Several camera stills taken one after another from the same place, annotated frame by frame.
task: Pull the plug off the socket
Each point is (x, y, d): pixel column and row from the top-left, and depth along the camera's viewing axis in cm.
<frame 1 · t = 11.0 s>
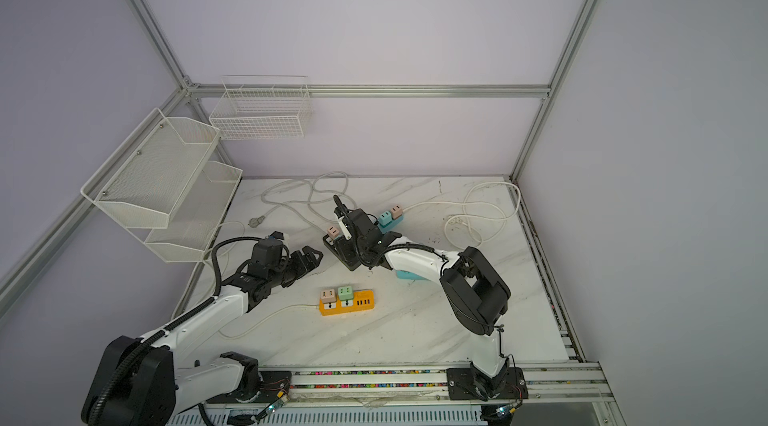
left hand: (312, 262, 87), fingers open
right hand: (340, 238, 89), fingers open
orange power strip: (363, 300, 87), point 3 cm above the table
teal plug on blue strip: (385, 215, 102), point 7 cm above the table
pink plug on blue strip: (396, 211, 103), point 8 cm above the table
pink plug on orange strip: (328, 296, 84), point 7 cm above the table
green plug on orange strip: (345, 293, 84), point 8 cm above the table

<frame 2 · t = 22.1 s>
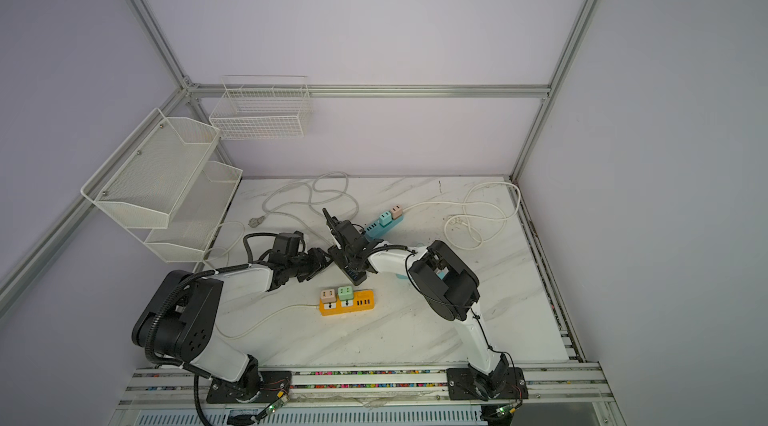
left hand: (328, 262, 93), fingers open
right hand: (336, 248, 95), fingers open
the named things where they were.

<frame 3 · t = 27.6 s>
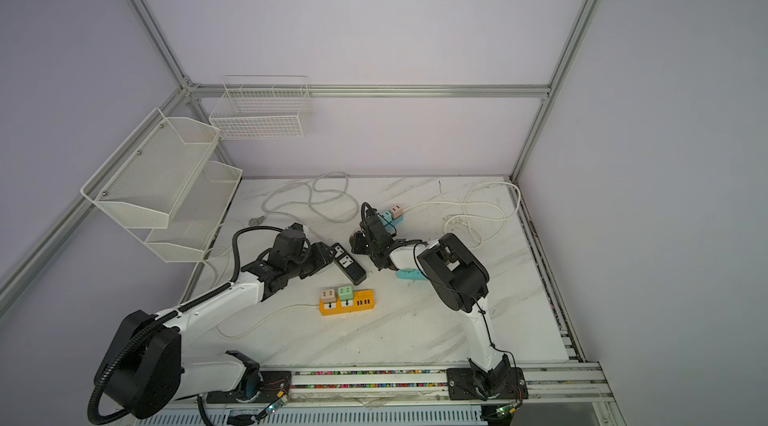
left hand: (331, 255, 86), fingers open
right hand: (349, 239, 98), fingers open
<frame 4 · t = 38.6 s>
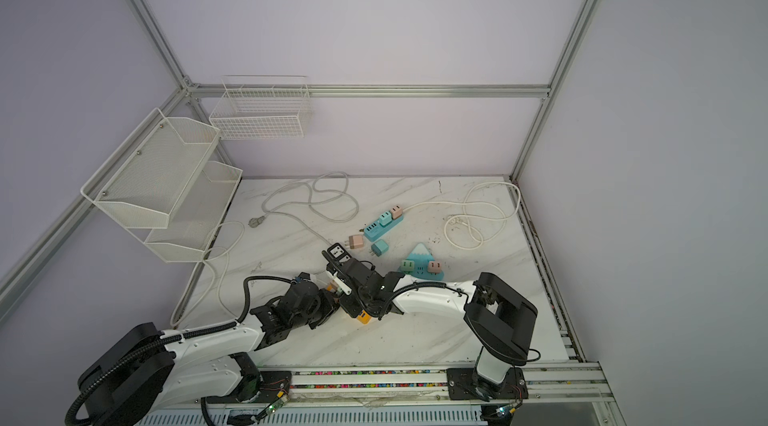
left hand: (341, 306, 85), fingers open
right hand: (341, 296, 82), fingers open
pink plug on black strip: (356, 241, 101), point 3 cm above the table
teal plug on black strip: (380, 247, 100), point 2 cm above the table
